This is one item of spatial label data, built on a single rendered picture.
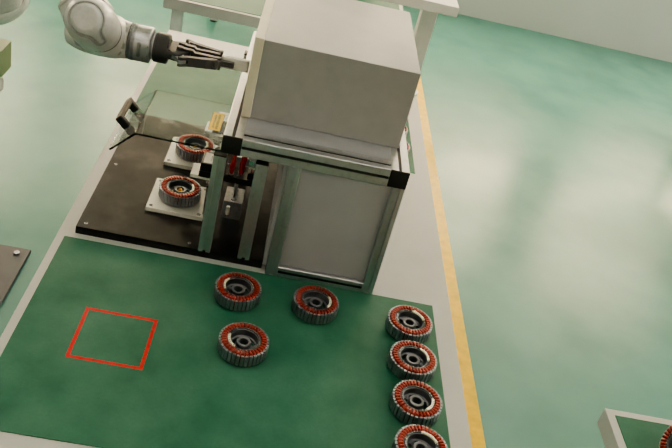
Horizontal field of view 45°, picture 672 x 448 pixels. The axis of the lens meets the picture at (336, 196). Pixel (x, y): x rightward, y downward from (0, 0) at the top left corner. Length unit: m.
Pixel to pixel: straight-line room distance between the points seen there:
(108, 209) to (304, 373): 0.70
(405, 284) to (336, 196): 0.36
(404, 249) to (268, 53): 0.73
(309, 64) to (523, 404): 1.70
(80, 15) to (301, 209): 0.66
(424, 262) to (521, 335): 1.23
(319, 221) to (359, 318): 0.26
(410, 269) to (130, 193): 0.78
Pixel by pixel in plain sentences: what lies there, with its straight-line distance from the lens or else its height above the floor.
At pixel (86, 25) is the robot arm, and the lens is 1.88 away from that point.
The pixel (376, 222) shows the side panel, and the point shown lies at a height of 0.96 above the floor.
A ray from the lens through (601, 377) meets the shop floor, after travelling 3.44.
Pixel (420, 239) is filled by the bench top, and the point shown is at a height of 0.75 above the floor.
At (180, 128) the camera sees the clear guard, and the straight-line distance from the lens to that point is 1.98.
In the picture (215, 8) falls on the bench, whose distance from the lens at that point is 3.67.
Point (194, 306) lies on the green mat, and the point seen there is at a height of 0.75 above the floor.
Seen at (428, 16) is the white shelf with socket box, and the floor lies 1.07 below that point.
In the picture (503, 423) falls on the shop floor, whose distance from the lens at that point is 3.04.
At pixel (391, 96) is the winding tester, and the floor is 1.25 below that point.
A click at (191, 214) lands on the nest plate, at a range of 2.18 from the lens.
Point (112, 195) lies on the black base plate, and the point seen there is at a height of 0.77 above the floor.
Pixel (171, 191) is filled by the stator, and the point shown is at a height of 0.82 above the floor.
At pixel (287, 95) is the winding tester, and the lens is 1.94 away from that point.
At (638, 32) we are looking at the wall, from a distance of 7.42.
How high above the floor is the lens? 2.01
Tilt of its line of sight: 31 degrees down
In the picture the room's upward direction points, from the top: 15 degrees clockwise
